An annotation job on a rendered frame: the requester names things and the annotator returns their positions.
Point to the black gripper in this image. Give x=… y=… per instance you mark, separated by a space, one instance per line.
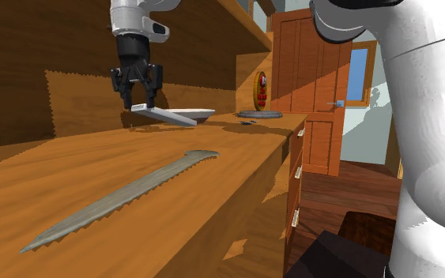
x=131 y=52

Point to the grey rectangular bar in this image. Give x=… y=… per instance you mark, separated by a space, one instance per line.
x=168 y=115

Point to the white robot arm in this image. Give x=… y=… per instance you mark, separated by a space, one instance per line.
x=426 y=127

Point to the white plate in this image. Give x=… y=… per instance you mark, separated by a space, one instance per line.
x=199 y=113

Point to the wooden desk with drawers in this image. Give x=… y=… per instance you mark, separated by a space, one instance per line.
x=91 y=161

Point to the grey serrated knife blade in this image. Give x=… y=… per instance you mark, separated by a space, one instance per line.
x=122 y=196

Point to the small dark flat object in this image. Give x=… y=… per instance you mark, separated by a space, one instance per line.
x=247 y=122

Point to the red wooden disc on grey base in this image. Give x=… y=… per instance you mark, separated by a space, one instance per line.
x=261 y=92

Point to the orange wooden door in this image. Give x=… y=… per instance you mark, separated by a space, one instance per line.
x=307 y=77

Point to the wood-framed window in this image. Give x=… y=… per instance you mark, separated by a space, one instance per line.
x=357 y=73

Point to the dark robot stand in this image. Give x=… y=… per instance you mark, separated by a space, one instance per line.
x=345 y=250

